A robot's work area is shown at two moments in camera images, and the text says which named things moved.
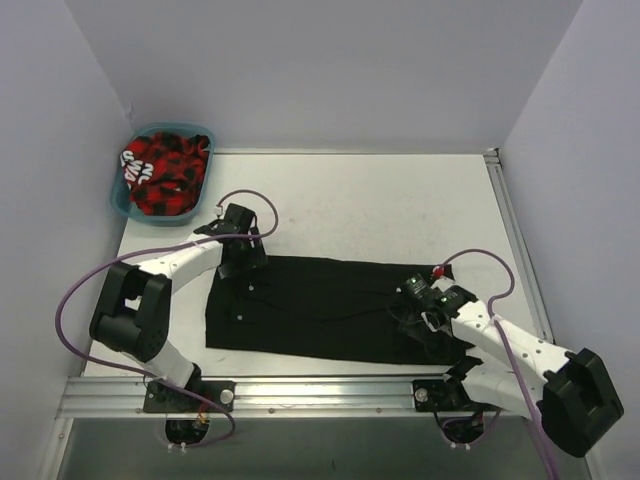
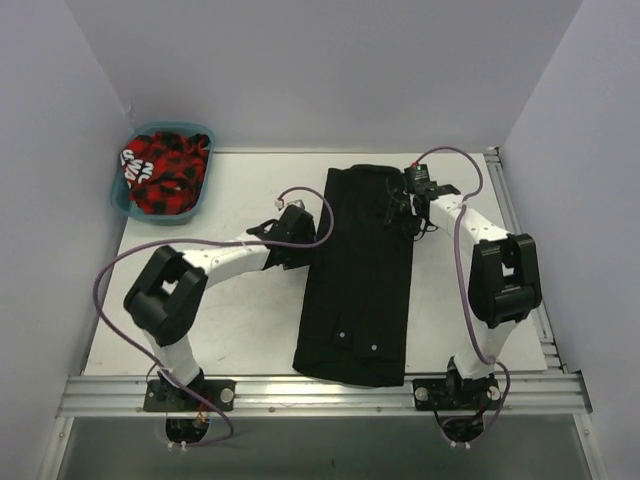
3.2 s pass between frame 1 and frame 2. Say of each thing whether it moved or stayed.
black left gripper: moved
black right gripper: moved
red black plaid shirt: stayed
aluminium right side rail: stayed
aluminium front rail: stayed
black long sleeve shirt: moved
